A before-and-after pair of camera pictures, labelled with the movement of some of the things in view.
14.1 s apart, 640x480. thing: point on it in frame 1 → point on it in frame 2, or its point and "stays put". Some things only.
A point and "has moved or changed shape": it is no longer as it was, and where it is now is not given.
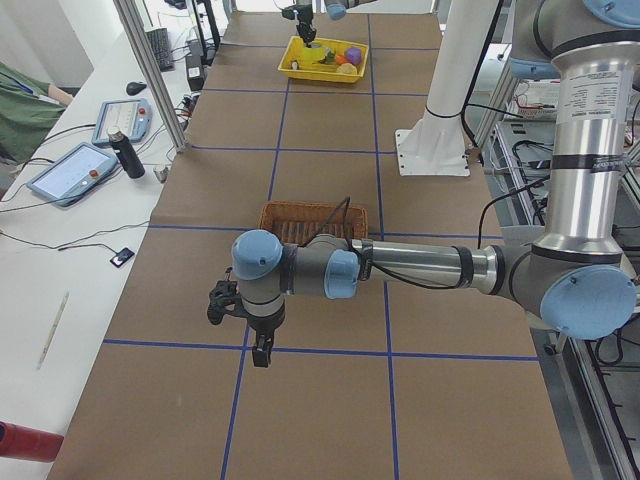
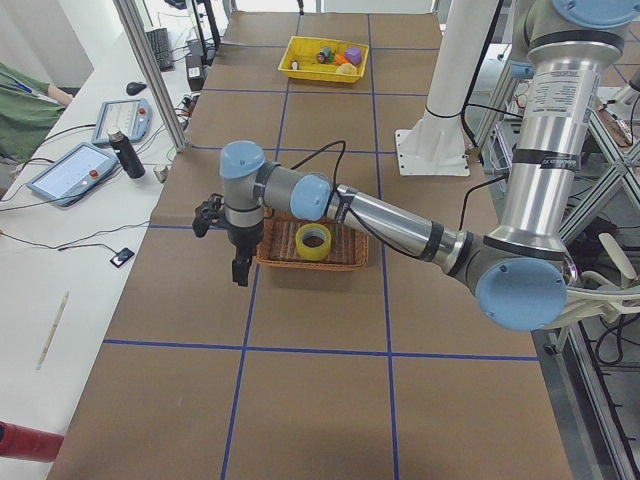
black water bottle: (127, 156) stays put
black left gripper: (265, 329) → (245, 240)
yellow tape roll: (313, 54) has moved or changed shape
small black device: (121, 257) stays put
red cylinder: (18, 441) stays put
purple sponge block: (353, 55) stays put
